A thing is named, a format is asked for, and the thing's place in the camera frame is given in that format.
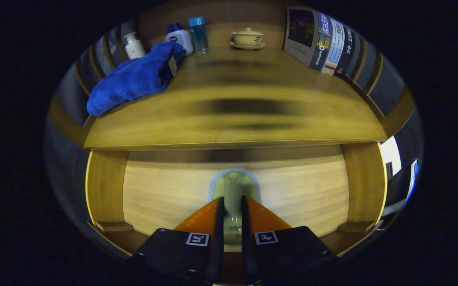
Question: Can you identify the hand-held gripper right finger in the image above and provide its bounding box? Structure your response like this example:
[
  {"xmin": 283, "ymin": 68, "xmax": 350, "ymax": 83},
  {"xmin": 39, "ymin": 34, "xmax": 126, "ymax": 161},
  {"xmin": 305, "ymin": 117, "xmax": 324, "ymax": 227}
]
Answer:
[{"xmin": 240, "ymin": 195, "xmax": 337, "ymax": 284}]

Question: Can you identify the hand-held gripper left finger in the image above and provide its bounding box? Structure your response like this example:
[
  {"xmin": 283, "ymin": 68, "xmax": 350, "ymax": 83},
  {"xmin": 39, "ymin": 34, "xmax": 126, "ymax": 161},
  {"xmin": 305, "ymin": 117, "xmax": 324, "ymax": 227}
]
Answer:
[{"xmin": 132, "ymin": 197, "xmax": 225, "ymax": 284}]

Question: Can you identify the green ornament with grey base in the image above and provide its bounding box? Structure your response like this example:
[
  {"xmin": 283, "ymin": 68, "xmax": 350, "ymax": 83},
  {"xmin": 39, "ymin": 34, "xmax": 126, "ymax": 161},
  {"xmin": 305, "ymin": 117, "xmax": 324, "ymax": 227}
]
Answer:
[{"xmin": 207, "ymin": 168, "xmax": 262, "ymax": 247}]

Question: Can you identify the wooden drawer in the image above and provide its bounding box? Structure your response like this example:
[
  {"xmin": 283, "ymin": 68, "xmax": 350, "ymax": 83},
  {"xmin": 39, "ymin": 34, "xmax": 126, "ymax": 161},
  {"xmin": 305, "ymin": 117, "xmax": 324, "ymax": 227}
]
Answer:
[{"xmin": 85, "ymin": 144, "xmax": 388, "ymax": 259}]

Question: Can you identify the blue towel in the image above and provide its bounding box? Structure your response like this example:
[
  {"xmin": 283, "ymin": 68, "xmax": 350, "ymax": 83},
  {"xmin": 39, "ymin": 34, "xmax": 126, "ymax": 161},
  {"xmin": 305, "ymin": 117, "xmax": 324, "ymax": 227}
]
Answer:
[{"xmin": 86, "ymin": 41, "xmax": 186, "ymax": 116}]

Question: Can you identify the beige lidded tea cup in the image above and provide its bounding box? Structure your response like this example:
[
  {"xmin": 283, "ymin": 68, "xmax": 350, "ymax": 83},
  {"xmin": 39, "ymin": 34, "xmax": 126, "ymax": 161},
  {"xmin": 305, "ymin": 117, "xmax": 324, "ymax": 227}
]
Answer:
[{"xmin": 229, "ymin": 27, "xmax": 266, "ymax": 51}]

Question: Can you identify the white lotion bottle blue cap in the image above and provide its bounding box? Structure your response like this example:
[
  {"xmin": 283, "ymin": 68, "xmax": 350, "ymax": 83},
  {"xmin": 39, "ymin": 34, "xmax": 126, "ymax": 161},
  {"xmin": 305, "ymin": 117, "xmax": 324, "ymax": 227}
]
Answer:
[{"xmin": 165, "ymin": 23, "xmax": 194, "ymax": 56}]

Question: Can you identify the teal bottle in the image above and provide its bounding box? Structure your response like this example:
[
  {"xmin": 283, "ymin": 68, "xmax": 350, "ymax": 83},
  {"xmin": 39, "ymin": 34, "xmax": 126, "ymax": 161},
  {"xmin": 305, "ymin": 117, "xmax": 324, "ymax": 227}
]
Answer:
[{"xmin": 187, "ymin": 16, "xmax": 210, "ymax": 54}]

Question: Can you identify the white pump bottle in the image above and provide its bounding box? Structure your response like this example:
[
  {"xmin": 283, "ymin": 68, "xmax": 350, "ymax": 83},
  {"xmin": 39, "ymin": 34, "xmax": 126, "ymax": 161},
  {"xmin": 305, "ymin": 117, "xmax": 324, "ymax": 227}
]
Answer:
[{"xmin": 123, "ymin": 31, "xmax": 146, "ymax": 60}]

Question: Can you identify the book with blue spine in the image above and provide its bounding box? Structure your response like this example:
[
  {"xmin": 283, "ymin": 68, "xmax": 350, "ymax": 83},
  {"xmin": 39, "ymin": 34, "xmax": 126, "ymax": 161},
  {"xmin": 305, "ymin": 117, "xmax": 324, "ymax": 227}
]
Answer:
[{"xmin": 283, "ymin": 7, "xmax": 333, "ymax": 71}]

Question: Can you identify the book with white spine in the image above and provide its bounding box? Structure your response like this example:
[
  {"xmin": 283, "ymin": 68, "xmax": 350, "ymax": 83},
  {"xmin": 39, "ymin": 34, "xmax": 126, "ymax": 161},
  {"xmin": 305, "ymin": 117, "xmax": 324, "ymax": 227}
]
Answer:
[{"xmin": 320, "ymin": 18, "xmax": 345, "ymax": 75}]

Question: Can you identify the book with black spine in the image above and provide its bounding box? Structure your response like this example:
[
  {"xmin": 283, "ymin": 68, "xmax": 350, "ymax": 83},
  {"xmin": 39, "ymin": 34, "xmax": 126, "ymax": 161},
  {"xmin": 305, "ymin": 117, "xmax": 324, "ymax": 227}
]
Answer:
[{"xmin": 332, "ymin": 25, "xmax": 357, "ymax": 78}]

